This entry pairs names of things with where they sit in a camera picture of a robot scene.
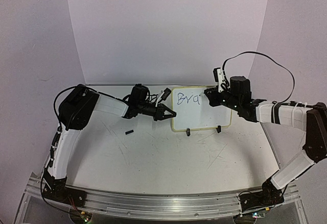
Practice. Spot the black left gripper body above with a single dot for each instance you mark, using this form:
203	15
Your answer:
158	114

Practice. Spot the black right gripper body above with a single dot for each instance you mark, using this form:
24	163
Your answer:
231	101

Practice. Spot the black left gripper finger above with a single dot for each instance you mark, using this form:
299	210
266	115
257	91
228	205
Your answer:
167	110
165	116

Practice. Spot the yellow framed small whiteboard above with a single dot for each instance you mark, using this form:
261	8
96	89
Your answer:
193	111

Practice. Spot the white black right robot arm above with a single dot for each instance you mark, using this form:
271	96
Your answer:
306	122

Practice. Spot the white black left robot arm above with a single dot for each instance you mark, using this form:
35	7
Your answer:
73	116

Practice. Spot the black whiteboard stand clip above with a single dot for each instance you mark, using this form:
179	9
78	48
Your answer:
218	129
188	132

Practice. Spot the right green circuit board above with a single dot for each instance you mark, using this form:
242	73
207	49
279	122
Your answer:
261	213

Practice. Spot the green circuit board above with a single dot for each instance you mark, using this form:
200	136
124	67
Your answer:
261	213
80	217

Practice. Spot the left green circuit board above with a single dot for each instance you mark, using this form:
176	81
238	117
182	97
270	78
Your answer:
80	217

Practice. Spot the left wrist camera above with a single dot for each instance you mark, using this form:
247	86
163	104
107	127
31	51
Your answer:
163	96

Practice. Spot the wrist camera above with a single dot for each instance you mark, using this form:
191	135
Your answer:
218	77
163	96

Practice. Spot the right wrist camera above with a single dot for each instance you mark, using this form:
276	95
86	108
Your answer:
218	77

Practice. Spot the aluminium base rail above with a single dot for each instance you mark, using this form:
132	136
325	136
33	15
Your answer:
171	207

